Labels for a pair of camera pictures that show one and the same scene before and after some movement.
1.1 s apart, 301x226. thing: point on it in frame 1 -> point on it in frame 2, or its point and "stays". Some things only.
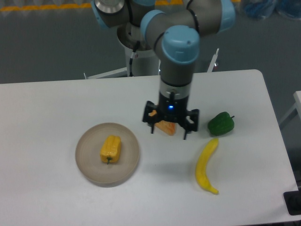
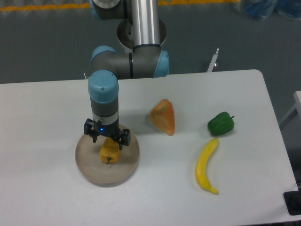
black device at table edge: (292, 199) stays
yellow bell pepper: (110, 149) stays
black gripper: (172, 107) -> (123, 137)
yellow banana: (201, 172) stays
